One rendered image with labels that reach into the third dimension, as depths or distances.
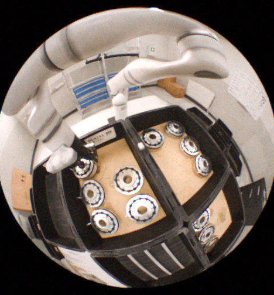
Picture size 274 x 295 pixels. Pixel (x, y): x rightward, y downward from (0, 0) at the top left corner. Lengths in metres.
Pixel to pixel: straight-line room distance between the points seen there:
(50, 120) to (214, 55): 0.27
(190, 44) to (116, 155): 0.39
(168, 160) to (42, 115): 0.39
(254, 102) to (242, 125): 0.85
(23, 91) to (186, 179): 0.46
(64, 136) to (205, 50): 0.28
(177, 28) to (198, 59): 0.06
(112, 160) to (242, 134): 3.24
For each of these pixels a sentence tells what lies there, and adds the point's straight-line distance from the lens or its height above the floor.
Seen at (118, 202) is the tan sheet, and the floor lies 0.83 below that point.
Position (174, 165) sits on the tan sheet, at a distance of 0.35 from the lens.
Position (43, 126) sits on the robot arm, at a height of 1.09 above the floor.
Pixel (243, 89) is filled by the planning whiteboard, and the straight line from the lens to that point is 3.04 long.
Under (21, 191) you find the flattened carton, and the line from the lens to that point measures 2.93.
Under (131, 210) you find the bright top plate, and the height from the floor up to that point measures 0.86.
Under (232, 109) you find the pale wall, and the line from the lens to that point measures 3.05.
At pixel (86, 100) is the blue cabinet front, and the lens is 2.11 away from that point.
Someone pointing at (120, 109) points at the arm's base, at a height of 0.86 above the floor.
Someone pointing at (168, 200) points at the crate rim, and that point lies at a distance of 0.23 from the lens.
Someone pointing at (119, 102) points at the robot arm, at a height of 0.90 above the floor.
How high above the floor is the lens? 1.13
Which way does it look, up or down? 60 degrees down
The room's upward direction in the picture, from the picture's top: 3 degrees counter-clockwise
